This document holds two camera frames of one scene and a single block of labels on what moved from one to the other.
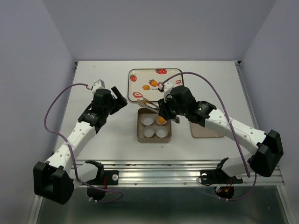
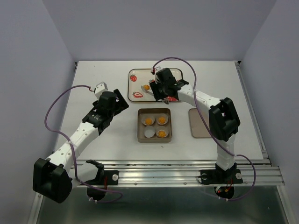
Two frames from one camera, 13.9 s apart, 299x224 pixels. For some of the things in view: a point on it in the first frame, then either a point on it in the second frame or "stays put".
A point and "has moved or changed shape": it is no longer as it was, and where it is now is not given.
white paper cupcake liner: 147,120 stays put
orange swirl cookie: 160,120 stays put
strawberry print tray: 145,82 stays put
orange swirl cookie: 145,87 stays put
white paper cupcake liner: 161,131 stays put
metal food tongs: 141,102 to 166,100
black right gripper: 163,110 to 154,86
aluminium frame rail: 167,173 stays put
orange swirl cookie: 153,83 has moved or changed shape
